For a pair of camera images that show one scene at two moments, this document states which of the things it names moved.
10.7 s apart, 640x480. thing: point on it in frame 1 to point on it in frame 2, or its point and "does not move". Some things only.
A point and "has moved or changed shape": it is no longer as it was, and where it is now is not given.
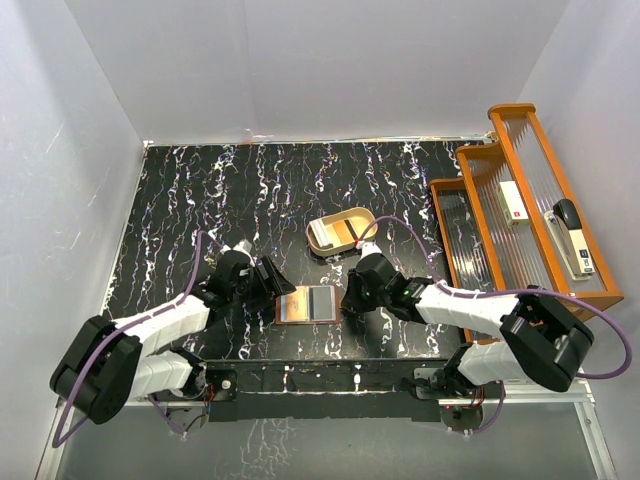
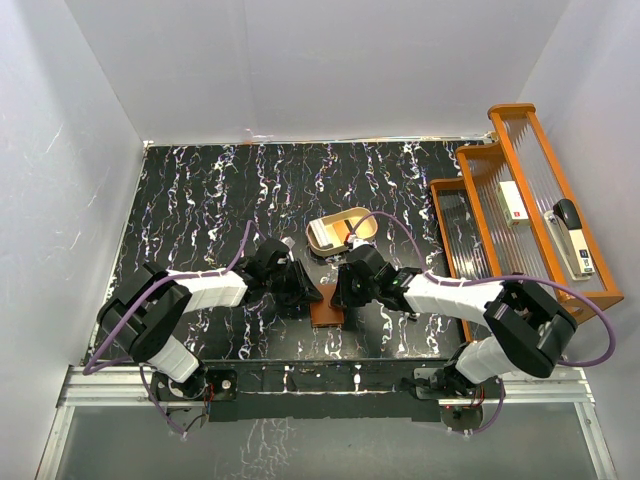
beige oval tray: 341,230 does not move
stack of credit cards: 320,232 does not move
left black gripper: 274,286 to 303,291
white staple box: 512,204 does not move
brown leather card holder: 309,305 has moved or changed shape
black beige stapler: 564,225 does not move
